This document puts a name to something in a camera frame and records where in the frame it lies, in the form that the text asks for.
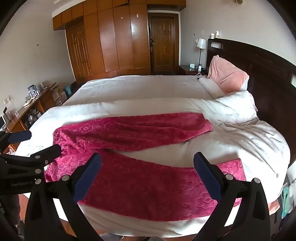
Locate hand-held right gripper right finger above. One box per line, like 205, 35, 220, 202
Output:
193, 152, 271, 241

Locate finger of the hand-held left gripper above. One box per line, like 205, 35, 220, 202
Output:
0, 130, 32, 149
0, 145, 62, 173

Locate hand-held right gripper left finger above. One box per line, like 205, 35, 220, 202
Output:
24, 152, 103, 241

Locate magenta fleece blanket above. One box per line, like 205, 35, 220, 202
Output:
44, 112, 247, 222

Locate wooden desk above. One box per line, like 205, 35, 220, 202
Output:
0, 82, 77, 153

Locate cardboard boxes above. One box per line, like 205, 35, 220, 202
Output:
51, 86, 67, 103

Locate pink bed skirt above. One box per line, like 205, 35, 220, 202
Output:
259, 198, 281, 215

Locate teal bag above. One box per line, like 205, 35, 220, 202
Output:
281, 183, 295, 218

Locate white pillow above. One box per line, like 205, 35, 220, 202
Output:
199, 77, 250, 100

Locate wooden door beside wardrobe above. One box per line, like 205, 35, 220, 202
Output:
65, 21, 93, 84

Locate bed with white sheet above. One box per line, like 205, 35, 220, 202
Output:
15, 75, 290, 238

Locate pink pillow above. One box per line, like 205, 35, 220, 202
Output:
208, 55, 250, 94

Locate wooden nightstand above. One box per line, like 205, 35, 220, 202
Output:
178, 64, 208, 76

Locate dark wooden headboard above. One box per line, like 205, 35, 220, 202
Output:
207, 38, 296, 167

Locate brown wooden wardrobe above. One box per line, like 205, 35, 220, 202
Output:
53, 0, 186, 77

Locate white bedside lamp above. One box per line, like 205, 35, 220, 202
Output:
196, 38, 207, 70

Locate wooden panel door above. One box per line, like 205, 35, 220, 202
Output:
148, 13, 179, 73

